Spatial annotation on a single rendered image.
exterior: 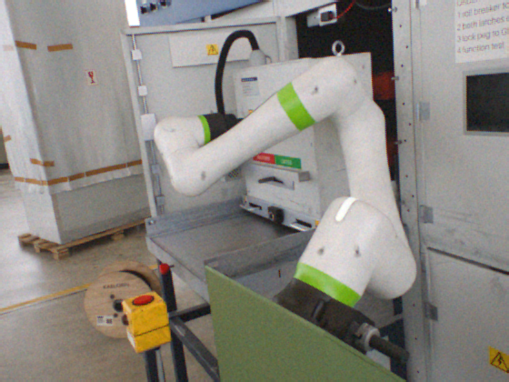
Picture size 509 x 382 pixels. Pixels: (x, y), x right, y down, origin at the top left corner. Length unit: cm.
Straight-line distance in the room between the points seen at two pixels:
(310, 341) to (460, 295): 91
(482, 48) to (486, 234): 46
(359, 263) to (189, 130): 64
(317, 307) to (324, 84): 52
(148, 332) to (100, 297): 185
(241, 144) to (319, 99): 22
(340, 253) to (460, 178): 63
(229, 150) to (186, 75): 83
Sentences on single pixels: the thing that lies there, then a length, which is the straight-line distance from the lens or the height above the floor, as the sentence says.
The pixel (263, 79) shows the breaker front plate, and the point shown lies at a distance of 167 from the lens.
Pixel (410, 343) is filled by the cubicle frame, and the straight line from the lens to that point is 183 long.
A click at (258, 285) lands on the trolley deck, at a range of 137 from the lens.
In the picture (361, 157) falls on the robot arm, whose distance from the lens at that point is 120.
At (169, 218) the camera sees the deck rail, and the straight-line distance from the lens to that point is 185.
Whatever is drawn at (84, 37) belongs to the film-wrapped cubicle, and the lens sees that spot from 491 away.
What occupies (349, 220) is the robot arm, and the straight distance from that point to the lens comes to 91.
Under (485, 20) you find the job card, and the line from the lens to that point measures 136.
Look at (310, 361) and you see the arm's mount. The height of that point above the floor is 97.
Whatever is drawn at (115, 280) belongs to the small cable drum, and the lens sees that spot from 293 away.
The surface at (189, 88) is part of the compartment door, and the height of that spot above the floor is 135.
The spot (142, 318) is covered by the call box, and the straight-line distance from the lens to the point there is 115.
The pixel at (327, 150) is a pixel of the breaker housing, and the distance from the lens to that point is 149.
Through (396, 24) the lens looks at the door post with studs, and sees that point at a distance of 159.
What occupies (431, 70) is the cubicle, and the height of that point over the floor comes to 132.
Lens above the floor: 136
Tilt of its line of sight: 13 degrees down
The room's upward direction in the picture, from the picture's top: 7 degrees counter-clockwise
